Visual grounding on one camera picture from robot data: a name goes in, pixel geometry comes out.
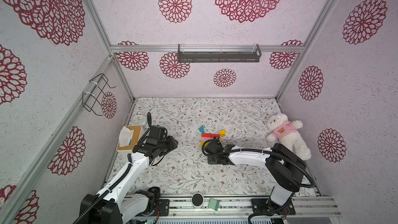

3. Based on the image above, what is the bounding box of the teal triangular block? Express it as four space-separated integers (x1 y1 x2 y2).
199 125 205 134

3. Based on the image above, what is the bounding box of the black wall shelf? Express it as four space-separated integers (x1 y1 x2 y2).
177 45 262 63

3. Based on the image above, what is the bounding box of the tissue box wooden lid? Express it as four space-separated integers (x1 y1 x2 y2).
117 125 144 154

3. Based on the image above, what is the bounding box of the black wire wall rack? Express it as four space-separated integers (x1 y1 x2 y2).
81 73 116 117

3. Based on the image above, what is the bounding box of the pink block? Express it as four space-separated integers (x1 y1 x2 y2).
201 137 210 142

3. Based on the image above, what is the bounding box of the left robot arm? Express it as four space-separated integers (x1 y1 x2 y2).
74 113 178 224

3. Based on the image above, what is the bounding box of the yellow triangular block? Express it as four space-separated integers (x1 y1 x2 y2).
218 129 226 136

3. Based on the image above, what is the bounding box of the white teddy bear pink shirt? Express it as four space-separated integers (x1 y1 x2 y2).
266 114 312 161

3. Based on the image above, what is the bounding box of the red block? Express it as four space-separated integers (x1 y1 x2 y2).
202 133 211 140
209 134 221 140

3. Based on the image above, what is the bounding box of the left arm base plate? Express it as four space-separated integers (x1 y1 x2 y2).
135 187 170 217

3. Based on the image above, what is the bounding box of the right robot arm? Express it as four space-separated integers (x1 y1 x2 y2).
201 139 316 224

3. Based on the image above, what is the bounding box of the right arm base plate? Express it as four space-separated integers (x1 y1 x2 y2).
251 198 296 216

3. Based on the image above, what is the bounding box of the green cube on rail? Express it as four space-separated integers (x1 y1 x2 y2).
208 198 220 211

